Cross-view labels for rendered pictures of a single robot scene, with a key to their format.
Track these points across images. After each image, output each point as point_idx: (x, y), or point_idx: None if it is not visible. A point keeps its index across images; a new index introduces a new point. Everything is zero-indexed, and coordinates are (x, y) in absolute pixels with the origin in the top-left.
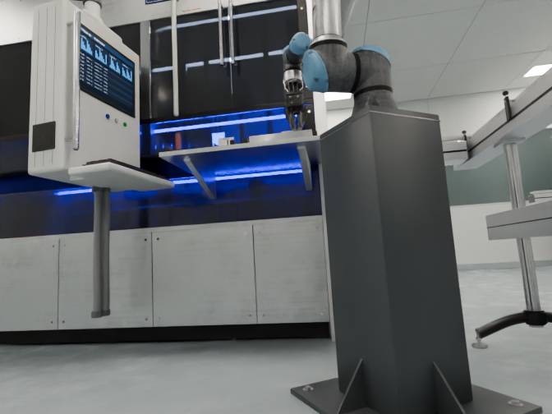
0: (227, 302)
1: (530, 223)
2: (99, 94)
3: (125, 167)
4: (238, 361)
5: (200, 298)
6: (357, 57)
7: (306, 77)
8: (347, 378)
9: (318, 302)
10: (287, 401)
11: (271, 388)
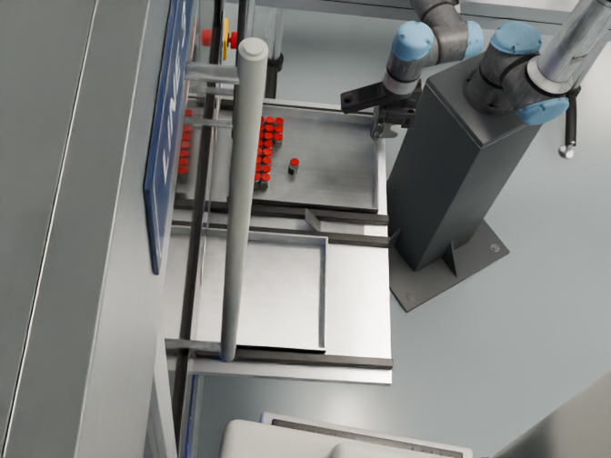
0: (201, 398)
1: (327, 2)
2: None
3: (431, 442)
4: (304, 381)
5: (196, 446)
6: None
7: (539, 119)
8: (428, 260)
9: None
10: (423, 315)
11: (395, 331)
